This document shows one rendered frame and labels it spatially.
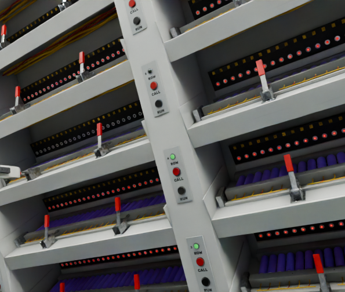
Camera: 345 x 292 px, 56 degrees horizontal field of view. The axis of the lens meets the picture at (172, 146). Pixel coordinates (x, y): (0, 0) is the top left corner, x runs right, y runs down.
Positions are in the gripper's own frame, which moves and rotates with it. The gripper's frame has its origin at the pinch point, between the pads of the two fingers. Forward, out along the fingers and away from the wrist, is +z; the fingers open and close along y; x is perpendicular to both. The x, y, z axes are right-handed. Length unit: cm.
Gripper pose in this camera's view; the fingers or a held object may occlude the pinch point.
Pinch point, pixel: (5, 172)
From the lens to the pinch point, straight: 99.6
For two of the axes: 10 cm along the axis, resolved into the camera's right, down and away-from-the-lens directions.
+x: -1.4, -9.6, 2.6
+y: 8.5, -2.5, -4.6
